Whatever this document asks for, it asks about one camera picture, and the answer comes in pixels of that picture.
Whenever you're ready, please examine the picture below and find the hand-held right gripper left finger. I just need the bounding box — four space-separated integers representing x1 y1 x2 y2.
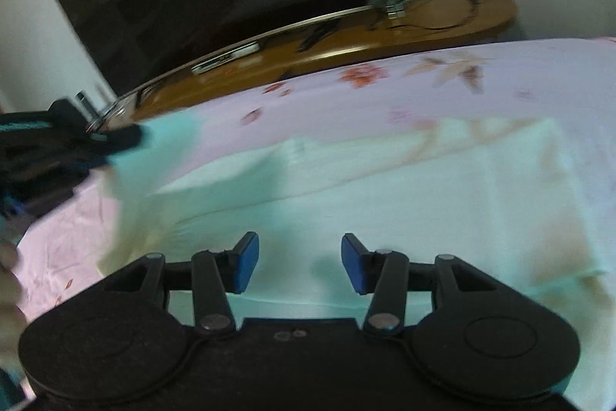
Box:
103 232 261 337

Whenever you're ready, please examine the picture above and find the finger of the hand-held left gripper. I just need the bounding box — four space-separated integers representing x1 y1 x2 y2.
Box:
87 123 145 168

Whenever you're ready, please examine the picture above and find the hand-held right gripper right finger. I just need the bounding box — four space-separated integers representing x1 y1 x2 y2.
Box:
341 233 502 337

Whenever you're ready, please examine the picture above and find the pale mint small garment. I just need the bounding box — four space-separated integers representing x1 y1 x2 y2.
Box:
96 110 608 310

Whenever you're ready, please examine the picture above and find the person's left hand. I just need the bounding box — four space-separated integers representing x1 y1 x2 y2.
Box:
0 242 28 347

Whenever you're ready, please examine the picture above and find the pink floral bed sheet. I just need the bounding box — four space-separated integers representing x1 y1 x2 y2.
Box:
14 36 616 409

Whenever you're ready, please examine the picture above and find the glossy wooden table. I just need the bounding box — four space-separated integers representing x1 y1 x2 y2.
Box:
94 0 519 133

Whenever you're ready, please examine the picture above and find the thin black cable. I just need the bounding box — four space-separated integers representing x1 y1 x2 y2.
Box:
368 0 501 31

